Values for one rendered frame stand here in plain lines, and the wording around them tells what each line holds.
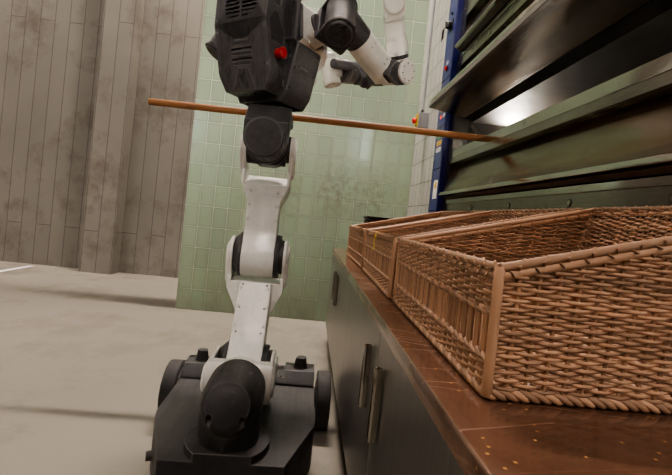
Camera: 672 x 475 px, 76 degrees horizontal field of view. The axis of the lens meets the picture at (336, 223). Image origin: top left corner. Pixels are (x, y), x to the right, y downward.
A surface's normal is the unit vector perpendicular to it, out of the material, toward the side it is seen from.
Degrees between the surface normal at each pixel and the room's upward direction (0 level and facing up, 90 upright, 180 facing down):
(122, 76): 90
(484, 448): 0
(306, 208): 90
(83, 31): 90
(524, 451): 0
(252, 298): 64
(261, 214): 85
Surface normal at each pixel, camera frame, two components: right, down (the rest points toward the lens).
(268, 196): 0.08, -0.07
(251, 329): 0.11, -0.42
